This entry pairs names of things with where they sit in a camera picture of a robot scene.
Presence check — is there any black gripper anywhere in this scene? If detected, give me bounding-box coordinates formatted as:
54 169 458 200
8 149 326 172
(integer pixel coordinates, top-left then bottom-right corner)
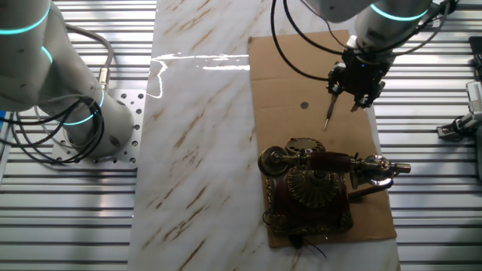
325 48 395 113

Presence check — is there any black screwdriver green cap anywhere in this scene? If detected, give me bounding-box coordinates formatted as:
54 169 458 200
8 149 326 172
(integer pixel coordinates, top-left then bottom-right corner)
322 94 338 132

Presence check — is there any brown phone handset cord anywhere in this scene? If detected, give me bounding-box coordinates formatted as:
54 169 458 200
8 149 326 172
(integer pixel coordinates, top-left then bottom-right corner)
346 178 395 200

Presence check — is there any brown cardboard sheet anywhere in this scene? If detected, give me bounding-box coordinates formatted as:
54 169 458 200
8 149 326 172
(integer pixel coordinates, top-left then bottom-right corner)
127 0 400 271
247 29 398 248

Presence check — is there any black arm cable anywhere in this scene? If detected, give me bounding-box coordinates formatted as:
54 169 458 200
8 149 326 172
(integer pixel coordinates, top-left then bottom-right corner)
270 0 459 82

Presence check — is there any silver ribbed camera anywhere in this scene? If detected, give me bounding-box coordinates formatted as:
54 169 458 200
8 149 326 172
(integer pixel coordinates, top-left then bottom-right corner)
465 81 482 114

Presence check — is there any thin black phone wire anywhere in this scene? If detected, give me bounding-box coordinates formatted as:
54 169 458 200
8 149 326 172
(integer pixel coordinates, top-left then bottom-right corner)
262 209 328 260

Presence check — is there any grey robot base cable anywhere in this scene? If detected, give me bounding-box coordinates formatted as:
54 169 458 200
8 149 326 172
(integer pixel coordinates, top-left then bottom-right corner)
64 23 115 91

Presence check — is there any black base cable bundle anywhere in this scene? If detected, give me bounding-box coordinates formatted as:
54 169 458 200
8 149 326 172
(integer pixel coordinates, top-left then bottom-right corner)
0 96 105 166

